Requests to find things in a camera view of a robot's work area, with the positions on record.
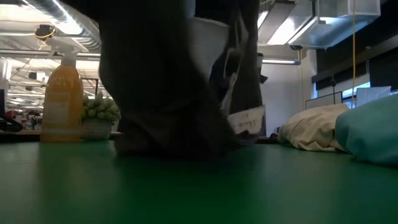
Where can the dark grey shorts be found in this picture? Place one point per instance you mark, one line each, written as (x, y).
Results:
(155, 93)

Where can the light blue shorts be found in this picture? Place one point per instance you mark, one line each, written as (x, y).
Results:
(370, 133)

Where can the green table mat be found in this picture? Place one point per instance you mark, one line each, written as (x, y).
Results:
(199, 193)

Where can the ceiling tube light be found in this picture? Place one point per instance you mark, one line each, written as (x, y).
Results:
(280, 61)

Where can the potted green succulent plant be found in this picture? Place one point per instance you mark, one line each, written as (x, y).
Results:
(99, 109)

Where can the beige folded garment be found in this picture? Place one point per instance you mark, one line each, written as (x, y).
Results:
(311, 130)

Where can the grey office partition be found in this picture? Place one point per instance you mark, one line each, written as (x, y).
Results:
(323, 101)

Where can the orange spray bottle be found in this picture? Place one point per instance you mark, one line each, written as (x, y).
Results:
(62, 102)

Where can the white board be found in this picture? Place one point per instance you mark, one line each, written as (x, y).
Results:
(371, 95)

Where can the black round ceiling fixture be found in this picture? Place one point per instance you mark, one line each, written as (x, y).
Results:
(45, 31)

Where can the rectangular metal ceiling duct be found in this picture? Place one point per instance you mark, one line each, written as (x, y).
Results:
(326, 28)

